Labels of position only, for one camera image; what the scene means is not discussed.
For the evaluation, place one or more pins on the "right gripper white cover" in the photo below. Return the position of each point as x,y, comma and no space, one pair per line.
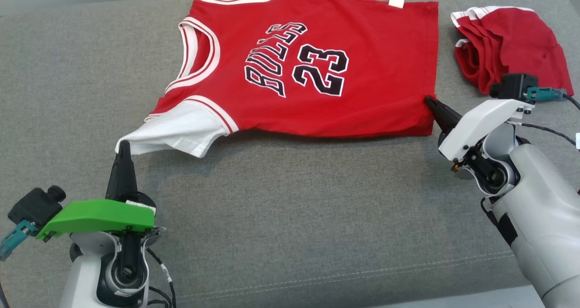
476,122

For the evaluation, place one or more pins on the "teal camera connector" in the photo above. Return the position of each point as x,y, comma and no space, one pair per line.
16,238
546,93

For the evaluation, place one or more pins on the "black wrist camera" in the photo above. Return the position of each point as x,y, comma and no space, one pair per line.
34,208
514,86

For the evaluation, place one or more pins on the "teal left camera connector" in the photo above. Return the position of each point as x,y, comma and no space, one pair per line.
16,238

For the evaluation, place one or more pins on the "red bulls basketball jersey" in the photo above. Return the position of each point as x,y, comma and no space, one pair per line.
362,72

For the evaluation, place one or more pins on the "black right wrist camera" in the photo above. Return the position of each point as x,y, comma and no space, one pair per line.
514,86

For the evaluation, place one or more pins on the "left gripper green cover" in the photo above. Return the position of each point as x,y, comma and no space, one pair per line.
99,215

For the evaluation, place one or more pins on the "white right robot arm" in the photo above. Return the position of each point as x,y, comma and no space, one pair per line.
539,199

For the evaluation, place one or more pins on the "red shorts with white trim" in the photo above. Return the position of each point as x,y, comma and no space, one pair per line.
516,40

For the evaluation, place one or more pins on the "teal right camera connector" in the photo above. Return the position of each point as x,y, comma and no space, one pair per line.
546,93

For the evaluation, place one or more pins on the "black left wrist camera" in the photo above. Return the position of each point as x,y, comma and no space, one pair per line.
34,208

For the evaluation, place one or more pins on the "grey fabric sofa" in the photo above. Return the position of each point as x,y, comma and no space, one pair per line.
294,208

